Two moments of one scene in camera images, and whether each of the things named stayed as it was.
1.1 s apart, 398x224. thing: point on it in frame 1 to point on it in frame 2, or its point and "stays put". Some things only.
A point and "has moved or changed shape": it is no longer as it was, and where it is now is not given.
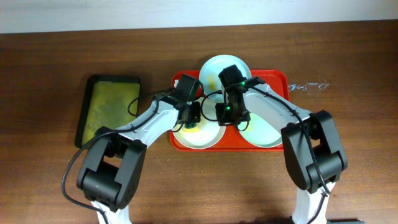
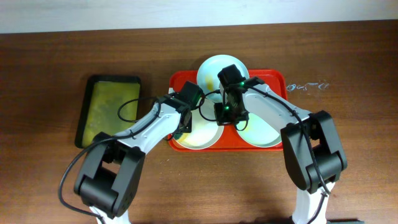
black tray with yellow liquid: x=106 y=103 stays put
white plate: x=206 y=134 stays put
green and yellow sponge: x=190 y=126 has moved or changed shape
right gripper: x=222 y=121 stays put
